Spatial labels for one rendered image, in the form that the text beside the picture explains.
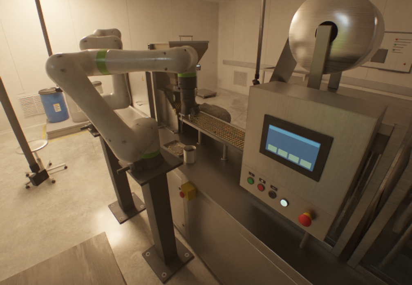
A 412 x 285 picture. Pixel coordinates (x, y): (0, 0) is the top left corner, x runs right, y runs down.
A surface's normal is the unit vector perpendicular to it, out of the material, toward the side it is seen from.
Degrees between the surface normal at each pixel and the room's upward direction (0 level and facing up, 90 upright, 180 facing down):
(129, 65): 105
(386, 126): 90
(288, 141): 90
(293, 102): 90
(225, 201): 0
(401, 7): 90
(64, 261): 0
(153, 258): 0
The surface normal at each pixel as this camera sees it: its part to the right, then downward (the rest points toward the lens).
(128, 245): 0.00, -0.90
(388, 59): -0.78, 0.27
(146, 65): -0.16, 0.65
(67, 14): 0.63, 0.34
